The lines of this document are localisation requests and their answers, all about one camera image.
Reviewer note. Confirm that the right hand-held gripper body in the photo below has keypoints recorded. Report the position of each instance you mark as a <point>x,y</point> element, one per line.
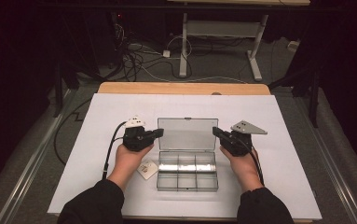
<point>238,144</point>

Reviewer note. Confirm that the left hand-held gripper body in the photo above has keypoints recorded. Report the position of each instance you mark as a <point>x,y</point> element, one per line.
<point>135,140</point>

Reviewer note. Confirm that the small white printed card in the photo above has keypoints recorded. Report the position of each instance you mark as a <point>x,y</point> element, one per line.
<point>149,170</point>

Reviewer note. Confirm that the clear plastic compartment box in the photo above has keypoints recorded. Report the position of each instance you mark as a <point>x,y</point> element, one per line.
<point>187,155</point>

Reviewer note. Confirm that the person's right hand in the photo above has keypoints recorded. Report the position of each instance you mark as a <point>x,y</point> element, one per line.
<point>244,169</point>

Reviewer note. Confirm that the person's left hand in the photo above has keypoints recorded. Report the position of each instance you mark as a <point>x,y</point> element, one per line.
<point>126,165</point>

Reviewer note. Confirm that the white table cover board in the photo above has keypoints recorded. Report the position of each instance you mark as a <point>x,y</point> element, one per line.
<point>167,105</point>

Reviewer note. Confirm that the wooden table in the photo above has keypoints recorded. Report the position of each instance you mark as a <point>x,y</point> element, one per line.
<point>167,88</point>

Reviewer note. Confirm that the small white power adapter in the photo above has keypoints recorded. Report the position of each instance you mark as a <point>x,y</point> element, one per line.
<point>166,53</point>

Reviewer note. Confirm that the black metal stand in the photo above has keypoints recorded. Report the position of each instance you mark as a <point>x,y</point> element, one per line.
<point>314,102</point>
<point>58,93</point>

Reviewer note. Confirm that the white power strip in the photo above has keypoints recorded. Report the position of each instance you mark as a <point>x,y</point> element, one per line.
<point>293,45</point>

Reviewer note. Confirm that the metal floor rail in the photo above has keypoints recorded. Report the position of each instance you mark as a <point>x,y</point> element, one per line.
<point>33,168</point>
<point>331,161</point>

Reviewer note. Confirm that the white metal desk frame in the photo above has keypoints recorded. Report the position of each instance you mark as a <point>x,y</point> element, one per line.
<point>222,28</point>

